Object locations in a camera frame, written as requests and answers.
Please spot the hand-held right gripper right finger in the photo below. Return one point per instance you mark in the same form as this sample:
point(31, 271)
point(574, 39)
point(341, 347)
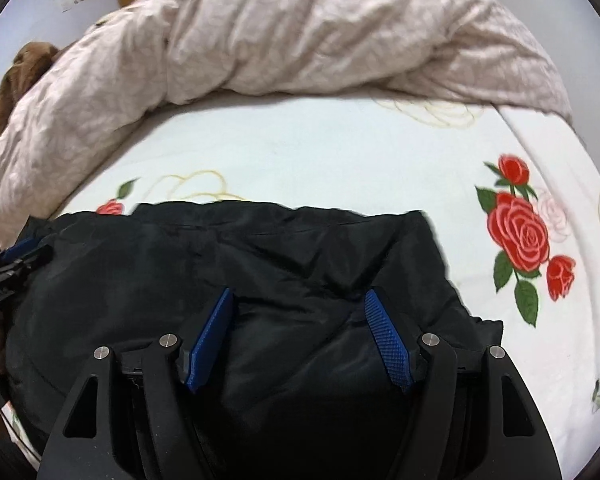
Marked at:
point(387, 337)

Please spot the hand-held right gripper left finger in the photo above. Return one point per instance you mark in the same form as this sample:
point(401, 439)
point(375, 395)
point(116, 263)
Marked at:
point(210, 332)

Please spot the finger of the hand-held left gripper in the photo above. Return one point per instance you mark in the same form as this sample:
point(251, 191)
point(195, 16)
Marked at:
point(26, 247)
point(32, 259)

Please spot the black puffer jacket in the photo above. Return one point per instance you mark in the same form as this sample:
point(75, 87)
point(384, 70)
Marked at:
point(230, 270)

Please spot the brown plush blanket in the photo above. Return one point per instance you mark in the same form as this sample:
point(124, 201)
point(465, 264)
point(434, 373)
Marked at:
point(17, 80)

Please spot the white rose print bed sheet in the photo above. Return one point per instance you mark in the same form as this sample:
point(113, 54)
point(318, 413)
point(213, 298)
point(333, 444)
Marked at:
point(330, 160)

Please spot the pink crumpled duvet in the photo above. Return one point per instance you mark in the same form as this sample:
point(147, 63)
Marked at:
point(260, 35)

